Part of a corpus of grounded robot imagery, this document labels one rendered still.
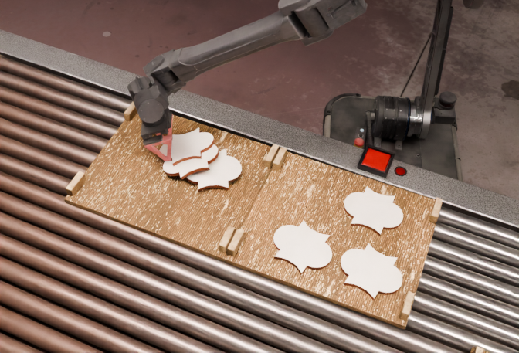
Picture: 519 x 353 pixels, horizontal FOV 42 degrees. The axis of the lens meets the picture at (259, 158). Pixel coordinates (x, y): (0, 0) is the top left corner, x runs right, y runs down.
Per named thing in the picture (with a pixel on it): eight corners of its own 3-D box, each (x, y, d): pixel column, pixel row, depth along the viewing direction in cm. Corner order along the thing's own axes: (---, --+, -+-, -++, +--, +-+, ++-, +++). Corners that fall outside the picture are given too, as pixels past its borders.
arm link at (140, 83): (147, 69, 156) (123, 79, 155) (152, 83, 150) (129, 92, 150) (157, 94, 160) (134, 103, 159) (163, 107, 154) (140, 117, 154)
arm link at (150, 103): (183, 77, 159) (161, 52, 153) (195, 99, 150) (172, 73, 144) (144, 109, 160) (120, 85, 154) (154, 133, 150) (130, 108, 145)
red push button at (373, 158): (368, 151, 172) (368, 147, 171) (390, 158, 171) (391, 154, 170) (361, 167, 169) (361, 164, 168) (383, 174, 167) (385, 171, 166)
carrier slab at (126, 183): (137, 106, 180) (137, 102, 179) (280, 153, 170) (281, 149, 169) (65, 202, 158) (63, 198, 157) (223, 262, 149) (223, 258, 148)
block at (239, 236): (237, 234, 152) (237, 227, 150) (245, 236, 152) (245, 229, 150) (226, 255, 148) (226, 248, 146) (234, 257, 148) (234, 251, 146)
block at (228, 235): (228, 231, 152) (228, 224, 150) (236, 233, 152) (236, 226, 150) (218, 252, 149) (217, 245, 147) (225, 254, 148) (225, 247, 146)
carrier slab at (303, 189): (281, 154, 170) (281, 149, 169) (441, 205, 161) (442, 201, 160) (224, 263, 149) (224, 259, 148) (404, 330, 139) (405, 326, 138)
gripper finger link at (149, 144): (181, 145, 167) (169, 115, 161) (181, 162, 161) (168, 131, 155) (155, 152, 167) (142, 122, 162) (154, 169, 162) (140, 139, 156)
